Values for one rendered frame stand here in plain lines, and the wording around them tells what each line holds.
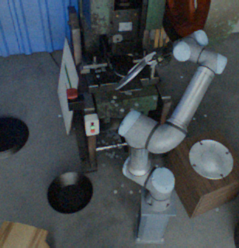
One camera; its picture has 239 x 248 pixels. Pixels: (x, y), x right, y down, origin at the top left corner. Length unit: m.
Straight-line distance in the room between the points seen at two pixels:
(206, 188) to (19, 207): 1.21
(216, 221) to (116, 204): 0.69
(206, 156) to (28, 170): 1.25
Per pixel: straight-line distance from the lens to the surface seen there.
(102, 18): 1.60
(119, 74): 1.83
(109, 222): 2.16
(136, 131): 1.19
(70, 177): 2.27
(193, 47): 1.29
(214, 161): 2.05
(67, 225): 2.18
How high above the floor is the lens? 2.02
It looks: 44 degrees down
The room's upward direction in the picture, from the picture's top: 9 degrees clockwise
